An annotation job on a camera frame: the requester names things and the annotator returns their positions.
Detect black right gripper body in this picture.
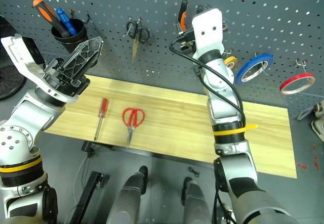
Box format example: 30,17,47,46
176,28,197,56

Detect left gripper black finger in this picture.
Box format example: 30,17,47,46
60,37,104,82
85,56,99,72

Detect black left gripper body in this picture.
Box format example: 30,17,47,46
42,58,91,96

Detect yellow tape roll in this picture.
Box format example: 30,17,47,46
224,56,239,70

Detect grey pegboard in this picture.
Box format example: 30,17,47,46
0,0,324,120

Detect blue tape roll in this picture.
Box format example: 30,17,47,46
235,54,274,86

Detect red tape roll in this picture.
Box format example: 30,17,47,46
279,72,316,96

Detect black round tool cup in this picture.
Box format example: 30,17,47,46
50,18,89,56

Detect orange and black pliers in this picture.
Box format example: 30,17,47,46
174,0,189,36

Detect orange and black screwdriver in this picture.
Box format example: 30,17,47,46
32,0,73,38

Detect black round base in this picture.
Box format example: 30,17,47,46
0,14,27,101

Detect yellow zip tie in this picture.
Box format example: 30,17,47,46
214,123,259,137

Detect dark grey rounded housing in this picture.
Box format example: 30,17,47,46
105,165,149,224
181,176,213,224

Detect white sneaker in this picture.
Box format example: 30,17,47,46
310,119,324,143
313,100,324,119

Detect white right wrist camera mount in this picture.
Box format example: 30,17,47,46
191,8,225,61

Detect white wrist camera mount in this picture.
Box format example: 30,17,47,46
191,8,225,61
0,35,79,104

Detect blue handled screwdriver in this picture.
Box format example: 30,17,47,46
55,8,78,35

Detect red handled screwdriver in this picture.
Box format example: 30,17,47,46
93,98,109,142

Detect black handled scissors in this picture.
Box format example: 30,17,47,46
126,18,150,63

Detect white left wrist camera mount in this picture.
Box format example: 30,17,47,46
0,35,79,104

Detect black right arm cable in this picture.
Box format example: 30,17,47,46
169,30,248,133

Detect black table bracket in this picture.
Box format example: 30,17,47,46
80,141,114,157

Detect red handled scissors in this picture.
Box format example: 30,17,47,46
122,107,146,148

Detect thin white cable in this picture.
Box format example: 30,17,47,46
73,155,88,209

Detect black metal frame bar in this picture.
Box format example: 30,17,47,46
68,170,110,224

